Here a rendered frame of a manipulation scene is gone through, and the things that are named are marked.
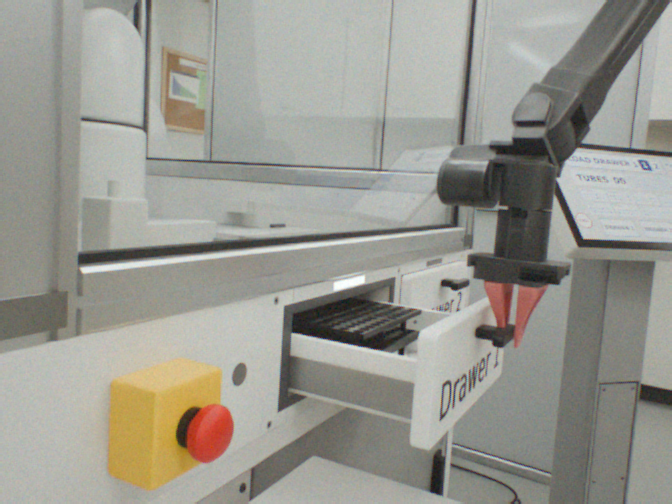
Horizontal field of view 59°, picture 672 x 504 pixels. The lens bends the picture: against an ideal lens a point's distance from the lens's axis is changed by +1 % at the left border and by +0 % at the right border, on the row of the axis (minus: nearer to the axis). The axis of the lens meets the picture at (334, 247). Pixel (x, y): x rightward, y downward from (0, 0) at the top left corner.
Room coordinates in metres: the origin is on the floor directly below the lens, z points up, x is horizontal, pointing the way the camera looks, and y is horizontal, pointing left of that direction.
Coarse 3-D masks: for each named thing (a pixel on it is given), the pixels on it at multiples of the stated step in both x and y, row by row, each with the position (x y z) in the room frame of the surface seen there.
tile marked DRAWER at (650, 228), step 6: (642, 222) 1.36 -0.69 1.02; (648, 222) 1.36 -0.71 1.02; (654, 222) 1.37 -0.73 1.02; (660, 222) 1.38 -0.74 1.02; (666, 222) 1.38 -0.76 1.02; (642, 228) 1.35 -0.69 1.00; (648, 228) 1.35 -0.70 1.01; (654, 228) 1.36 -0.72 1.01; (660, 228) 1.36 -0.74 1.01; (666, 228) 1.37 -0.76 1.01; (648, 234) 1.34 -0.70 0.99; (654, 234) 1.34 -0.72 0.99; (660, 234) 1.35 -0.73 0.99; (666, 234) 1.36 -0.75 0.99
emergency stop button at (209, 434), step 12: (204, 408) 0.40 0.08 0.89; (216, 408) 0.40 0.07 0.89; (192, 420) 0.39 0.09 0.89; (204, 420) 0.39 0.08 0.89; (216, 420) 0.40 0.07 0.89; (228, 420) 0.41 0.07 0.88; (192, 432) 0.39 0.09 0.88; (204, 432) 0.39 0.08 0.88; (216, 432) 0.40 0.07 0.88; (228, 432) 0.41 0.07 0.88; (192, 444) 0.39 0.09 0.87; (204, 444) 0.39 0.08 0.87; (216, 444) 0.40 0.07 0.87; (228, 444) 0.41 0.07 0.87; (192, 456) 0.39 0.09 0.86; (204, 456) 0.39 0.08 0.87; (216, 456) 0.40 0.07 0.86
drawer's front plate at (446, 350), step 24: (480, 312) 0.65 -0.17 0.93; (432, 336) 0.53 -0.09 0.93; (456, 336) 0.58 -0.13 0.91; (432, 360) 0.52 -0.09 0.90; (456, 360) 0.58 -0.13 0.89; (480, 360) 0.67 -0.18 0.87; (432, 384) 0.52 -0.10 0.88; (480, 384) 0.68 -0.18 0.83; (432, 408) 0.53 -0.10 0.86; (456, 408) 0.60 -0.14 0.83; (432, 432) 0.53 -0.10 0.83
